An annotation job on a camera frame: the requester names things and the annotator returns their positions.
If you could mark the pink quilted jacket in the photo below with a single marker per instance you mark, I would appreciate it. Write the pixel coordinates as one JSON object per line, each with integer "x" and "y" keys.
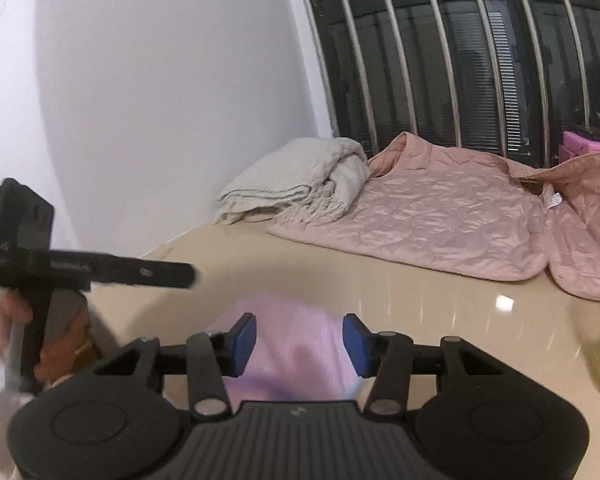
{"x": 430, "y": 210}

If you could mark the beige knitted blanket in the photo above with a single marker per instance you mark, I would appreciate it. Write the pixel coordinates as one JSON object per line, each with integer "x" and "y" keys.
{"x": 290, "y": 175}

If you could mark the magenta box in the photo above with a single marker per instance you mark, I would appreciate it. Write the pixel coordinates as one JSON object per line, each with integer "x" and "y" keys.
{"x": 580, "y": 145}

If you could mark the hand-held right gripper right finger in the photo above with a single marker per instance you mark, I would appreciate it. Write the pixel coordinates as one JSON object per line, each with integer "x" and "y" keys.
{"x": 357, "y": 347}

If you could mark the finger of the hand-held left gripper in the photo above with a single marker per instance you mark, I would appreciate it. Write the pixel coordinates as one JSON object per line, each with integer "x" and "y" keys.
{"x": 150, "y": 272}

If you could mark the person's left hand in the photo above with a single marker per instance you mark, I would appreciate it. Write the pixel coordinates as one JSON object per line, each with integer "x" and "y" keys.
{"x": 75, "y": 355}

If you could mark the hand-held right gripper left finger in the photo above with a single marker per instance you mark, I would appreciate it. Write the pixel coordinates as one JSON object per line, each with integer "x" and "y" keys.
{"x": 244, "y": 345}

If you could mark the barred window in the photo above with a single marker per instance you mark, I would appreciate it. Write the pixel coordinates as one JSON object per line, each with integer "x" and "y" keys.
{"x": 430, "y": 60}

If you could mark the pink and blue garment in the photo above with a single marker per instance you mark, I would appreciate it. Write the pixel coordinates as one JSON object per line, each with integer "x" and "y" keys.
{"x": 290, "y": 350}

